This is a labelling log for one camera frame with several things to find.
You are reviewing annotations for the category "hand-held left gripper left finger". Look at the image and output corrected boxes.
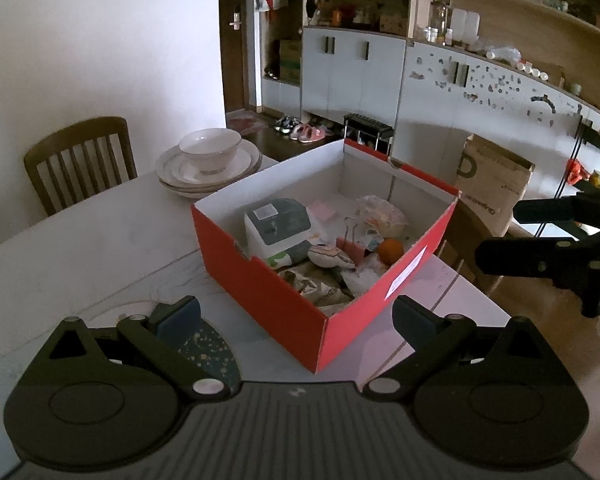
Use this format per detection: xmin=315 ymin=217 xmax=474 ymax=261
xmin=22 ymin=296 xmax=241 ymax=401

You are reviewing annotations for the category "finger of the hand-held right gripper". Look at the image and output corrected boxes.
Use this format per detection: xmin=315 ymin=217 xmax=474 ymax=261
xmin=475 ymin=230 xmax=600 ymax=317
xmin=512 ymin=192 xmax=600 ymax=233

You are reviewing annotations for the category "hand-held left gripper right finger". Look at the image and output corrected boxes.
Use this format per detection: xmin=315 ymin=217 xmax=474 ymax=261
xmin=362 ymin=295 xmax=561 ymax=403

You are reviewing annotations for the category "orange fruit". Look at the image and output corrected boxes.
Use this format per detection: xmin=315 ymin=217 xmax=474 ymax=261
xmin=377 ymin=239 xmax=405 ymax=267

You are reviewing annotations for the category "pink binder clip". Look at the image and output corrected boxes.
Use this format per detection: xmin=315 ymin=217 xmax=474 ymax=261
xmin=336 ymin=217 xmax=368 ymax=261

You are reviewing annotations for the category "red cardboard box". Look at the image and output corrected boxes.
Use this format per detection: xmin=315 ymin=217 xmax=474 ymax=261
xmin=190 ymin=139 xmax=462 ymax=375

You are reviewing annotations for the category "pink white striped pouch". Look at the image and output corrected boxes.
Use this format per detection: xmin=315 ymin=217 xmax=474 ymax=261
xmin=307 ymin=244 xmax=356 ymax=268

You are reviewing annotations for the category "brown snack packet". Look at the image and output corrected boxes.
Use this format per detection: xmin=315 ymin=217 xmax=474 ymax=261
xmin=280 ymin=267 xmax=353 ymax=311

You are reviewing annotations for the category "clear plastic snack packet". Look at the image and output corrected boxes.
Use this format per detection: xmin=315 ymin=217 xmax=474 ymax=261
xmin=355 ymin=195 xmax=408 ymax=238

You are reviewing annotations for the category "white grey product box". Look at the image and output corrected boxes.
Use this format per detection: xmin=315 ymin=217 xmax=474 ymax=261
xmin=243 ymin=199 xmax=326 ymax=268

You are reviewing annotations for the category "white round desktop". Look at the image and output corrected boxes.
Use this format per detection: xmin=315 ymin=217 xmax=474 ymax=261
xmin=0 ymin=155 xmax=512 ymax=466

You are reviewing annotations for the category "red toy figure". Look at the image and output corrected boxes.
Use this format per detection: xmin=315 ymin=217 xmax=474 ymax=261
xmin=566 ymin=158 xmax=588 ymax=186

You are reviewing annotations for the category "patterned glass turntable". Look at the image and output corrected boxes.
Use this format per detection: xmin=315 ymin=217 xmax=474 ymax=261
xmin=80 ymin=300 xmax=242 ymax=395

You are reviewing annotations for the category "brown paper bag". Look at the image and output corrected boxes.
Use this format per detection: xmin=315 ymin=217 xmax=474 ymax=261
xmin=454 ymin=134 xmax=537 ymax=237

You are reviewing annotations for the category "white gold-rimmed plate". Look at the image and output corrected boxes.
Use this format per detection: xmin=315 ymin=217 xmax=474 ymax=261
xmin=157 ymin=157 xmax=265 ymax=197
xmin=155 ymin=139 xmax=262 ymax=186

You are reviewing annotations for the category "white porcelain bowl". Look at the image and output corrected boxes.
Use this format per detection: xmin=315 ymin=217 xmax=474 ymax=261
xmin=178 ymin=128 xmax=242 ymax=176

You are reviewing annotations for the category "black metal rack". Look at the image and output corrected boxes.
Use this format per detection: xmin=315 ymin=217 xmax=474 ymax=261
xmin=342 ymin=112 xmax=395 ymax=157

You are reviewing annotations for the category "dark red doormat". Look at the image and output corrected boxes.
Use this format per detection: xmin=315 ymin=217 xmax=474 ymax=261
xmin=226 ymin=110 xmax=276 ymax=136

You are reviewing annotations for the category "brown wooden slatted chair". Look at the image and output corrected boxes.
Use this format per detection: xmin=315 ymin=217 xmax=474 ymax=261
xmin=23 ymin=116 xmax=138 ymax=217

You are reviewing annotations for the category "dark brown door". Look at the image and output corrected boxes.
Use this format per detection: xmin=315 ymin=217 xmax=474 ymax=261
xmin=218 ymin=0 xmax=261 ymax=113

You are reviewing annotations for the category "green printed cardboard box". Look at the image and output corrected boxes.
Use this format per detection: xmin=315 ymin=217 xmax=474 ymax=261
xmin=278 ymin=39 xmax=302 ymax=83

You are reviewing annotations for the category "white wall cabinet unit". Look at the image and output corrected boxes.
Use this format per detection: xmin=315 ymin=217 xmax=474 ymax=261
xmin=252 ymin=0 xmax=600 ymax=241

